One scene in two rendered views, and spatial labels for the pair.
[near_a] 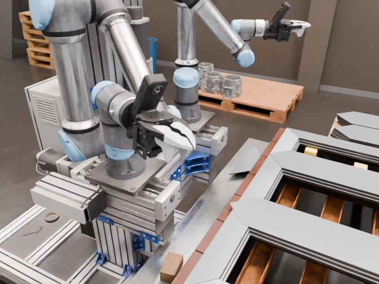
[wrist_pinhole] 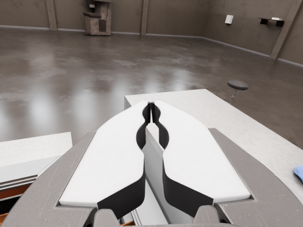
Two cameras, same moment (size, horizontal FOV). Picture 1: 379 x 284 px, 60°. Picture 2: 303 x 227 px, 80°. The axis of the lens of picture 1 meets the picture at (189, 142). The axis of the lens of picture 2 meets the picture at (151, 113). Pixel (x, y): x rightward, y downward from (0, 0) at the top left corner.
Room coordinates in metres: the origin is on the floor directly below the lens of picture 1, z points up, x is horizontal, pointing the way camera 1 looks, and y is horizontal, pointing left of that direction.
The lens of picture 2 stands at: (0.60, 0.06, 1.51)
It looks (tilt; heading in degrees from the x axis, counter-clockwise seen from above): 30 degrees down; 212
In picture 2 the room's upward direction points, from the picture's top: 8 degrees clockwise
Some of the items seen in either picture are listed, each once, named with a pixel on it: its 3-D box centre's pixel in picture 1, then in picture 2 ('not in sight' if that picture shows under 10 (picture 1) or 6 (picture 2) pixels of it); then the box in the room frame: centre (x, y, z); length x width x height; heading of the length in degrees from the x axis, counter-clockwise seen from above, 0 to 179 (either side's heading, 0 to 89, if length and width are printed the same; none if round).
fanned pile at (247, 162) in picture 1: (252, 162); not in sight; (1.58, -0.36, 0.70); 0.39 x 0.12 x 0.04; 151
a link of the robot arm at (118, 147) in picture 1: (124, 134); not in sight; (0.75, 0.17, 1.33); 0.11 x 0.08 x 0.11; 127
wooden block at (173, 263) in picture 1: (171, 267); not in sight; (0.85, 0.07, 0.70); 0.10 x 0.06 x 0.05; 163
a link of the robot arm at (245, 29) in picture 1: (242, 29); not in sight; (1.60, -0.25, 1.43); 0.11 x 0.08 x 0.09; 89
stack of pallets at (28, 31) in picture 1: (67, 38); not in sight; (5.85, 2.10, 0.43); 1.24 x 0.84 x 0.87; 63
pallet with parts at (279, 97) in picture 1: (241, 85); not in sight; (4.18, -0.69, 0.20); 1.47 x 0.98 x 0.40; 63
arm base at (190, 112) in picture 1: (186, 107); not in sight; (1.48, 0.02, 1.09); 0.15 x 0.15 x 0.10
